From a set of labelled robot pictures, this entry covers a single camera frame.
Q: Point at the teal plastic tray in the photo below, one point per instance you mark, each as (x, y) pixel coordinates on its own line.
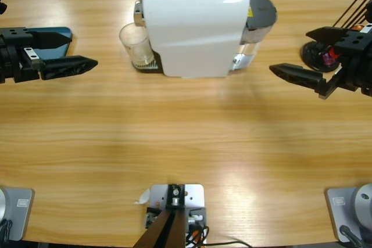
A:
(52, 53)

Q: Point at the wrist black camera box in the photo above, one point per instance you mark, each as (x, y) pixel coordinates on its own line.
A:
(369, 12)
(1, 5)

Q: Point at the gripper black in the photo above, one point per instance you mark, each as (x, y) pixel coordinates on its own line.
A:
(11, 62)
(356, 68)

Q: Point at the dark camera post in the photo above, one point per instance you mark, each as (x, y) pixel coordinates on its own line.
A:
(165, 230)

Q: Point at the red coffee capsule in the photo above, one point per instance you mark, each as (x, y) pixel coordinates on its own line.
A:
(334, 54)

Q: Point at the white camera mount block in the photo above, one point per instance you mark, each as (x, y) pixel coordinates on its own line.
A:
(193, 192)

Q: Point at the white capsule coffee machine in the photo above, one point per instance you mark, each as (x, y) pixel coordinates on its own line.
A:
(191, 33)

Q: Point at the purple coffee capsule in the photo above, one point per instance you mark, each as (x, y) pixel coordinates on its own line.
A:
(327, 59)

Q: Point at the orange coffee capsule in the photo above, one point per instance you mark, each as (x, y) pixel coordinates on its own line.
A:
(357, 28)

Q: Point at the clear drinking glass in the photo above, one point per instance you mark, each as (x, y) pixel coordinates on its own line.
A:
(133, 41)

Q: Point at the white paper tag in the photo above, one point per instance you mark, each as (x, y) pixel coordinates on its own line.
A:
(143, 197)

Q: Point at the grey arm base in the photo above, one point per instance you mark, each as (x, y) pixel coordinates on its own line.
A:
(363, 201)
(20, 216)

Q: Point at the black capsule holder with rods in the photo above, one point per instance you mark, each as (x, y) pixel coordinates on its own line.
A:
(311, 56)

